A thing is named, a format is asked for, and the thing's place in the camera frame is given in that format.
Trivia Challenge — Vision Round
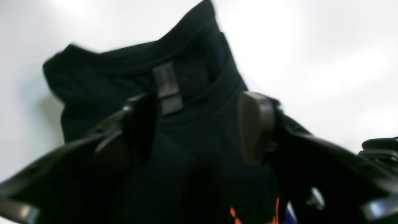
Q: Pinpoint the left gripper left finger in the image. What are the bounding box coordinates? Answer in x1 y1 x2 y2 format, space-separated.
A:
1 92 157 224

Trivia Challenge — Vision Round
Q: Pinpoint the black T-shirt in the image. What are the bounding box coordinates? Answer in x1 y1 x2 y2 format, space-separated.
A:
43 0 281 224

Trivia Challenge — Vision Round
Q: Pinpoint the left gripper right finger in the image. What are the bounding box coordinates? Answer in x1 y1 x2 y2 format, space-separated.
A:
238 91 398 224

